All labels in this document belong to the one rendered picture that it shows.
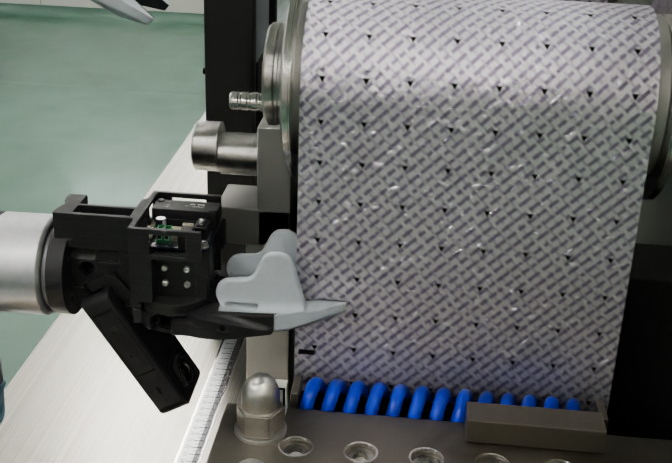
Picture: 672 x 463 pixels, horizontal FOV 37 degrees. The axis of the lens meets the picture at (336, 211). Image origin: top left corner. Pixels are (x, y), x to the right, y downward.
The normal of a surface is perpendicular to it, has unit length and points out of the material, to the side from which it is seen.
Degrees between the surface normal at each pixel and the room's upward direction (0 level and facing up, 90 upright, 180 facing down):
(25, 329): 0
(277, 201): 90
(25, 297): 101
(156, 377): 93
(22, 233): 26
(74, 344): 0
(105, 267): 90
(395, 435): 0
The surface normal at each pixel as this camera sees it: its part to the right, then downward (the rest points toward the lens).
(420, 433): 0.04, -0.92
